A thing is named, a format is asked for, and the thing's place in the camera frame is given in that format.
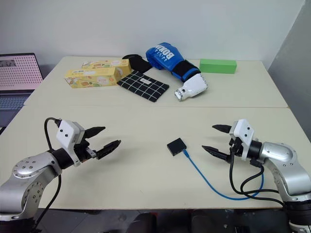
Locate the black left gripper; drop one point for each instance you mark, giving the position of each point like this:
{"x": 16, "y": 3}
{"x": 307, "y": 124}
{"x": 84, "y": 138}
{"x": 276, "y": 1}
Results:
{"x": 85, "y": 150}

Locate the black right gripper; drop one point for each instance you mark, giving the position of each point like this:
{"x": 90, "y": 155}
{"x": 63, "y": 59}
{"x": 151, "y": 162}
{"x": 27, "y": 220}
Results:
{"x": 236, "y": 145}

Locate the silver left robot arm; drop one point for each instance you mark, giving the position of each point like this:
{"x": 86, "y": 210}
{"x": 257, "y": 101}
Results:
{"x": 24, "y": 174}

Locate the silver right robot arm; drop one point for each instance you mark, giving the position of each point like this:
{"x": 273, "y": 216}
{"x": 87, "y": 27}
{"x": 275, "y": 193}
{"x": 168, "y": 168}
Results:
{"x": 286, "y": 165}

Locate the small black square box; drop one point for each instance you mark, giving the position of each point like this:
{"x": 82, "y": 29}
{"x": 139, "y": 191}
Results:
{"x": 176, "y": 146}

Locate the white bottle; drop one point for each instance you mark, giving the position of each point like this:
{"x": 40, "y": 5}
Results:
{"x": 194, "y": 86}

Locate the long yellow printed carton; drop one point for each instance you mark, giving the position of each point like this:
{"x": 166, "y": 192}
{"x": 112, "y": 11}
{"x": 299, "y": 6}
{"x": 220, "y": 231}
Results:
{"x": 92, "y": 78}
{"x": 107, "y": 65}

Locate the black white-grid fabric pouch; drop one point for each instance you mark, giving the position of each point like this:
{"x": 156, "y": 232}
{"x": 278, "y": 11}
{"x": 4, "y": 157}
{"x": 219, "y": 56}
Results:
{"x": 143, "y": 86}

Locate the green rectangular block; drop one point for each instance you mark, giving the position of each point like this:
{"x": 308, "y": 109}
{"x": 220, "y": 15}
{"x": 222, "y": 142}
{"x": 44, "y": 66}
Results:
{"x": 218, "y": 66}

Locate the black fabric wrap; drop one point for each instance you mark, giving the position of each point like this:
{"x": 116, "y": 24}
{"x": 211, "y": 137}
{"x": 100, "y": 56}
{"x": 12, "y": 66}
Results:
{"x": 138, "y": 63}

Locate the blue boxing glove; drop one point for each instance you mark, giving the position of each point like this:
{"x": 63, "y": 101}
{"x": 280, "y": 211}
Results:
{"x": 165, "y": 57}

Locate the open laptop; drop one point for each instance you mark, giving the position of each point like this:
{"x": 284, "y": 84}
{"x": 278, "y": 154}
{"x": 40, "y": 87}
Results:
{"x": 17, "y": 72}

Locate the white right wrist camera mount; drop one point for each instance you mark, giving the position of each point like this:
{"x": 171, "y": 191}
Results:
{"x": 244, "y": 134}

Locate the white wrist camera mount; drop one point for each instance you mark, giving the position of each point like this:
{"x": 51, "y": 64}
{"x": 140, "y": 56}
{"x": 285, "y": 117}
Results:
{"x": 244, "y": 134}
{"x": 66, "y": 132}

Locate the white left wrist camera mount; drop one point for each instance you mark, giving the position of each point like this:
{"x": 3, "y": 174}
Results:
{"x": 66, "y": 132}

